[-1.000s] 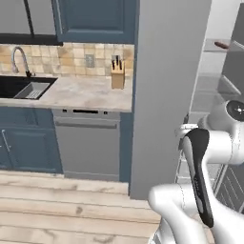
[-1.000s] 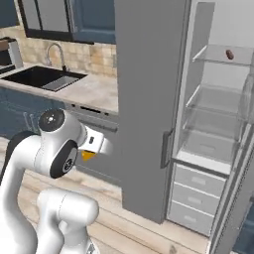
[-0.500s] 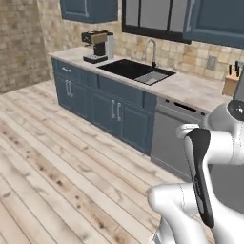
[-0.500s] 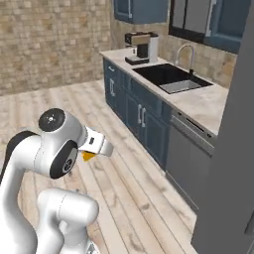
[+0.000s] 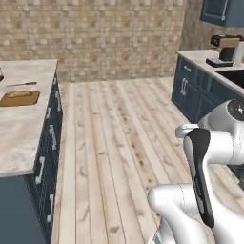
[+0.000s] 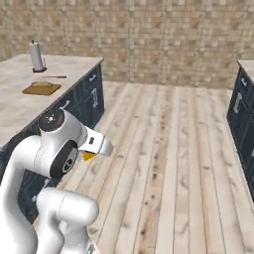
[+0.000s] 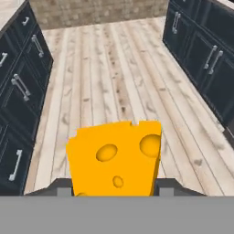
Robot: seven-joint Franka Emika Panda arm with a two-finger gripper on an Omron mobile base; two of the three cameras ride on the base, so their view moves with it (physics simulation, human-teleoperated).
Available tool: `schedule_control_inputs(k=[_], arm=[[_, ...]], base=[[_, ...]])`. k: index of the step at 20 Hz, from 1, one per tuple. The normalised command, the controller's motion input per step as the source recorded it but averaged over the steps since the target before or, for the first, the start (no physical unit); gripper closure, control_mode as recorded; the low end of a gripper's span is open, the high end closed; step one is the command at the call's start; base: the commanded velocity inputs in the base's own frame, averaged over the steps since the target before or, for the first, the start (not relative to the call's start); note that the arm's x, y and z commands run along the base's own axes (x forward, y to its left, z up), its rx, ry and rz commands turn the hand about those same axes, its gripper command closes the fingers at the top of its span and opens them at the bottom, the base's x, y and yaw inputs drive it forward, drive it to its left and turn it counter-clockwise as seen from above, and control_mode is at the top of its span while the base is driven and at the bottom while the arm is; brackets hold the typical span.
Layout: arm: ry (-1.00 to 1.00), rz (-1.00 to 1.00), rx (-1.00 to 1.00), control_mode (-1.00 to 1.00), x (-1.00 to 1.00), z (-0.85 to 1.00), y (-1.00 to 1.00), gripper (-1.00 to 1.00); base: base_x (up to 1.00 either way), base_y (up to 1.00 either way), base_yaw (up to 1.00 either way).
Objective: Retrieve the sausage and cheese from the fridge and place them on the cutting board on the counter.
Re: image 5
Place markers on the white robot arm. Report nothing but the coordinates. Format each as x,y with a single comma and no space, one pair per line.
219,139

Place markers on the blue counter cabinet run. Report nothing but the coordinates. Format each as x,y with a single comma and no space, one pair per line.
190,95

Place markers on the brown wooden cutting board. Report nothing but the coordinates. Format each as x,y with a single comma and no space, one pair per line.
19,101

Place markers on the blue island cabinet run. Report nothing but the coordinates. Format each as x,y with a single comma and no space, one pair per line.
47,152

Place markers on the golden bread loaf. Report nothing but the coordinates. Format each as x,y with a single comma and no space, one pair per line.
19,94

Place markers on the dark sink basin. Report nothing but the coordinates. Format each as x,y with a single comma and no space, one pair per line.
233,76

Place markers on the black and brown coffee machine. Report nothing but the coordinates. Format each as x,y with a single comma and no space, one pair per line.
227,50

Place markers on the dark glass item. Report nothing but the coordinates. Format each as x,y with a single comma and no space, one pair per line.
1,75

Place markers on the blue wall cabinet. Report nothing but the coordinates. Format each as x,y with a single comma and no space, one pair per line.
222,11

